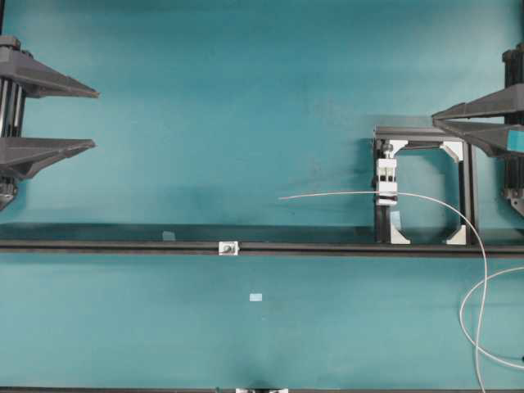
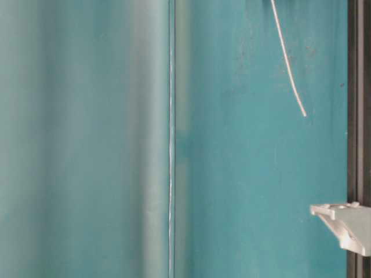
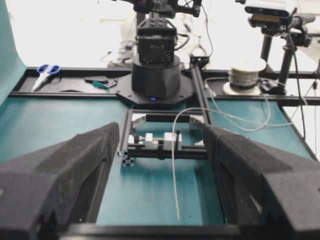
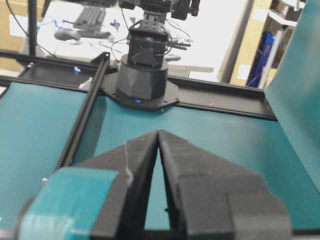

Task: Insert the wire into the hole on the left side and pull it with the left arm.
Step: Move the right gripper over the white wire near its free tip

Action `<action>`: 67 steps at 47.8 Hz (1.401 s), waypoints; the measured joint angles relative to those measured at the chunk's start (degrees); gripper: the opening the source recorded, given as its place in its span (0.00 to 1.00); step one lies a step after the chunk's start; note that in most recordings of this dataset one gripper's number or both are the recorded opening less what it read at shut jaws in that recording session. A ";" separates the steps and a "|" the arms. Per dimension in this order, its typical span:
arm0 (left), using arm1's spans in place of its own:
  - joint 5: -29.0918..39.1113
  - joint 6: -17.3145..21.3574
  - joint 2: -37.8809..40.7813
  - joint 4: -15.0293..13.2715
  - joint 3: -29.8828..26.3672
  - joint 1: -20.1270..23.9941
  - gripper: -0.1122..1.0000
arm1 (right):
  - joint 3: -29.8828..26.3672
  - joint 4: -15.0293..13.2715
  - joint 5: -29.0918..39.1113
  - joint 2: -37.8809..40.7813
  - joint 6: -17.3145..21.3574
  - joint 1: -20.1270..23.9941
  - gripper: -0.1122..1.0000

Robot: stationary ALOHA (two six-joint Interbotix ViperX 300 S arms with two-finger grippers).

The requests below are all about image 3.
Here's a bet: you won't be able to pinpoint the green handled tool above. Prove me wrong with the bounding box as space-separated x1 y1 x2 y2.
92 81 110 93

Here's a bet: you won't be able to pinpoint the grey depth camera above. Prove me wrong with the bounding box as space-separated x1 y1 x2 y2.
244 0 298 28

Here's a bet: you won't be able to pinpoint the blue handled scissors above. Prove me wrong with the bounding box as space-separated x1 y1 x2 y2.
31 64 61 92

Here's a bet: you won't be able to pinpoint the white wire clamp fixture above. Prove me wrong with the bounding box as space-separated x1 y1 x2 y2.
128 132 183 151

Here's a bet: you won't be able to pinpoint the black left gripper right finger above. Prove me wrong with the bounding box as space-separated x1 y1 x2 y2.
203 125 320 240

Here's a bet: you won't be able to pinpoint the white wire spool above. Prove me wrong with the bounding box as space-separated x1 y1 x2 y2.
222 58 267 96

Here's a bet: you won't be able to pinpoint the black aluminium extrusion frame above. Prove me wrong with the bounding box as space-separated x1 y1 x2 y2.
8 66 320 168

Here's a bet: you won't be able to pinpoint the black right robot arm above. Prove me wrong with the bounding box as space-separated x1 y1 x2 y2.
116 0 202 107

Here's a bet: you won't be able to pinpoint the grey steel wire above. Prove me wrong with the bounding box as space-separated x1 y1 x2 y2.
171 76 309 221

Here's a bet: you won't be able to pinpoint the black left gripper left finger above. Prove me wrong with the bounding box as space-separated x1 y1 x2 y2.
0 122 120 240

